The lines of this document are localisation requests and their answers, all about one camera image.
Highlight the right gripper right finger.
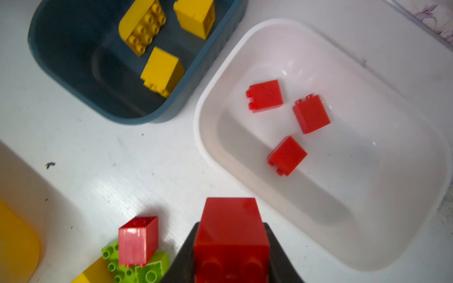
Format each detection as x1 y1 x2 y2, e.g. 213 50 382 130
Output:
264 223 304 283

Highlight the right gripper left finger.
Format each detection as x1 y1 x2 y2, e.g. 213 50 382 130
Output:
160 222 199 283

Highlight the red lego brick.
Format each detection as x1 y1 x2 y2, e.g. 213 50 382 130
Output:
118 216 159 267
246 80 283 113
193 198 270 283
267 136 307 176
293 94 330 134

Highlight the yellow arched lego brick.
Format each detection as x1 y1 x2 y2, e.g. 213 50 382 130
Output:
119 0 166 57

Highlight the green lego brick small square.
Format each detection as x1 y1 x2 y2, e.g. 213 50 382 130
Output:
135 252 169 283

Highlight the green lego plate centre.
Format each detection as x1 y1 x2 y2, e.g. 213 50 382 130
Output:
101 240 138 283

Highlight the white plastic tray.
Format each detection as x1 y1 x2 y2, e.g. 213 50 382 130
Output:
194 19 453 272

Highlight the yellow plastic tray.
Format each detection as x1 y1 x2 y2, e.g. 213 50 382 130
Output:
1 143 41 283

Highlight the dark blue plastic tray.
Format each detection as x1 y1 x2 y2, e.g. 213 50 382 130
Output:
28 1 248 125

